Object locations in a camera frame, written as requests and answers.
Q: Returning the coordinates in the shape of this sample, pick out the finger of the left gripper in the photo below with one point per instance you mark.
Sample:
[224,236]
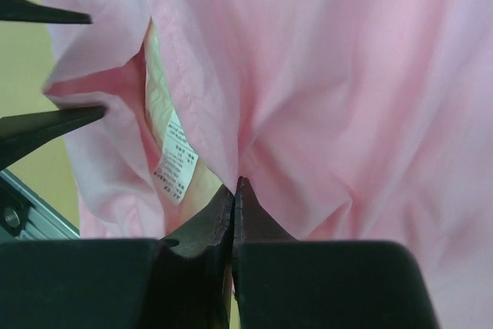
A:
[27,11]
[23,134]

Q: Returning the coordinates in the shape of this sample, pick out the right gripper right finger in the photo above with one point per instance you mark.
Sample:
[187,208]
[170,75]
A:
[257,275]

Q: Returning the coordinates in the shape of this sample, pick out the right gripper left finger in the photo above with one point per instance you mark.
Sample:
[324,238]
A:
[192,279]

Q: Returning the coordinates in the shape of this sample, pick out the cream pillow yellow edge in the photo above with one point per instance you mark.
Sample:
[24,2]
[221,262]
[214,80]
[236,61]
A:
[180,174]

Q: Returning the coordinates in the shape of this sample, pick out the pink pillowcase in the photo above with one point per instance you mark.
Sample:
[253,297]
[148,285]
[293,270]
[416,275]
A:
[352,119]

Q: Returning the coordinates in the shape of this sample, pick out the metal table frame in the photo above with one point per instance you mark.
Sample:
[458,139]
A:
[26,216]

